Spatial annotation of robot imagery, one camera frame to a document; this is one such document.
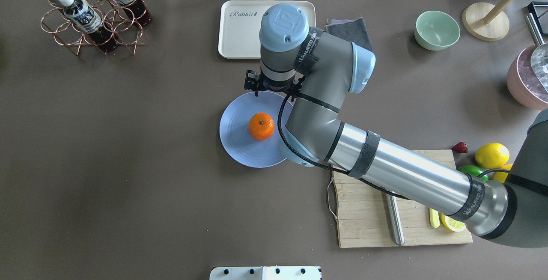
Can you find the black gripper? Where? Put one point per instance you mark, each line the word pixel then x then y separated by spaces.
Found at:
pixel 271 86

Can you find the orange mandarin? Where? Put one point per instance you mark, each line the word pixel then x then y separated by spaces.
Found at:
pixel 261 126

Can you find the blue plate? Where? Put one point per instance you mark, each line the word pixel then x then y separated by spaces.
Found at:
pixel 237 140

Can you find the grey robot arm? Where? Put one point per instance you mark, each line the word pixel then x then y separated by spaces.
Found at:
pixel 320 69

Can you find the cream rabbit tray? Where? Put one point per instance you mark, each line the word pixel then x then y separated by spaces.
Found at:
pixel 240 22

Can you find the grey folded cloth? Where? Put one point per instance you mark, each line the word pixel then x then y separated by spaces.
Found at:
pixel 351 30

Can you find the bamboo cutting board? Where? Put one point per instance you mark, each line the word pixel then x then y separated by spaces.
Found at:
pixel 364 221

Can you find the tea bottle bottom left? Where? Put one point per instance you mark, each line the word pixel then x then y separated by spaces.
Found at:
pixel 87 20

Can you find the green bowl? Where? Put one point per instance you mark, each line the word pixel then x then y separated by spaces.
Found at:
pixel 436 31

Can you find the steel muddler black tip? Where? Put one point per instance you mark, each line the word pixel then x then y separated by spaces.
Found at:
pixel 395 220

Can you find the red strawberry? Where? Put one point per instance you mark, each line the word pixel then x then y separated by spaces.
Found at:
pixel 460 147

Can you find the yellow plastic knife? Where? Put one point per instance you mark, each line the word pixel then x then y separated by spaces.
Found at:
pixel 434 218

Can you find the wooden stand round base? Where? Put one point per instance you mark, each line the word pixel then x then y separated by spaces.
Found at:
pixel 486 21

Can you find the green lime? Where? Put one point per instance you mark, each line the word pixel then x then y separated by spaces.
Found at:
pixel 474 171

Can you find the lemon slice lower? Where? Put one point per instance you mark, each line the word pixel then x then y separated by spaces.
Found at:
pixel 452 224

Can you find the yellow lemon upper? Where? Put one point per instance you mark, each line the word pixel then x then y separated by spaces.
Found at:
pixel 492 155

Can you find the yellow lemon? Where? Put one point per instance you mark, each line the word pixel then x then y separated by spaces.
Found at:
pixel 492 155
pixel 502 173

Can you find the yellow lemon lower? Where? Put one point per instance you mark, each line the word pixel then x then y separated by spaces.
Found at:
pixel 502 173

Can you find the pink ice bucket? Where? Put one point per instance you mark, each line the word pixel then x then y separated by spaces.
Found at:
pixel 522 82

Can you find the copper wire bottle rack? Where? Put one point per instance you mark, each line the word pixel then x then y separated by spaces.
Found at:
pixel 128 32

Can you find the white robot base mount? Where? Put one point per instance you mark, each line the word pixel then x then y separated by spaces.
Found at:
pixel 266 273

